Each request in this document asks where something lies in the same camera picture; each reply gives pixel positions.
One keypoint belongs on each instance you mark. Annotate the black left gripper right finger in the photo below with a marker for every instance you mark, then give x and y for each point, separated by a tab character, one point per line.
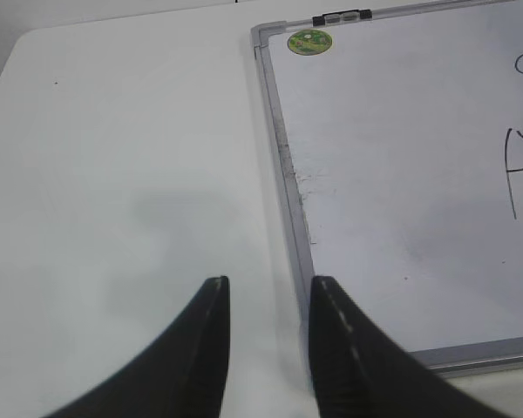
358	371

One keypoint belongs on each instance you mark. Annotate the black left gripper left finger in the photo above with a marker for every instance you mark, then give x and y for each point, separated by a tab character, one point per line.
182	373

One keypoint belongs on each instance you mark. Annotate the round green magnet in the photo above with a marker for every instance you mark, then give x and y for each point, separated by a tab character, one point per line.
309	42

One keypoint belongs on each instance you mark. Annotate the white board with aluminium frame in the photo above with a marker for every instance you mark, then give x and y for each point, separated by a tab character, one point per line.
399	162

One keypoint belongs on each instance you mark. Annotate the black hanging clip on frame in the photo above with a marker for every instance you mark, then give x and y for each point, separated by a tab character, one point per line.
341	17

